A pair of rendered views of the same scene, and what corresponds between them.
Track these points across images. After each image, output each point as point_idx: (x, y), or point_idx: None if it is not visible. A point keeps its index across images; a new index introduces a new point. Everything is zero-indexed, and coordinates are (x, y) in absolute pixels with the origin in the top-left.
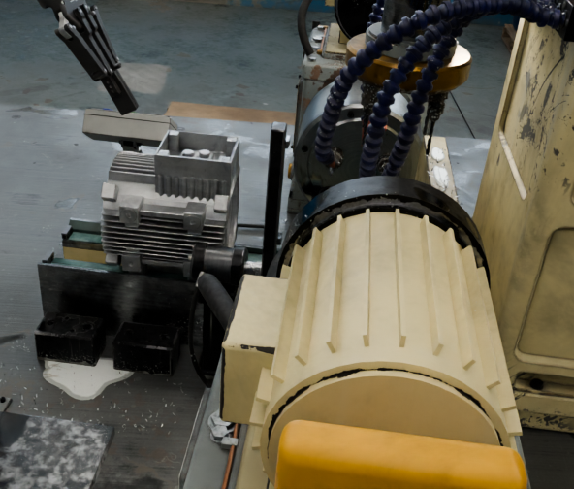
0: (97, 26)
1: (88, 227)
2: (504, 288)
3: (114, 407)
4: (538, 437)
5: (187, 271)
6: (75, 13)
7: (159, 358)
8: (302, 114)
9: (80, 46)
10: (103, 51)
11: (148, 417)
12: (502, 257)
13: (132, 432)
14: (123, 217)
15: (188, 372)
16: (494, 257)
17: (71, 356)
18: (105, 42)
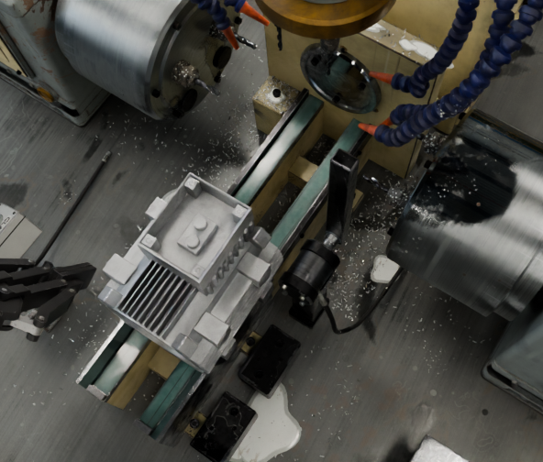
0: (5, 271)
1: (99, 366)
2: (465, 55)
3: (320, 413)
4: (482, 102)
5: (266, 298)
6: (5, 299)
7: (294, 357)
8: (40, 47)
9: (53, 312)
10: (31, 278)
11: (345, 388)
12: (437, 32)
13: (357, 408)
14: (223, 343)
15: (300, 333)
16: (408, 31)
17: (244, 435)
18: (9, 267)
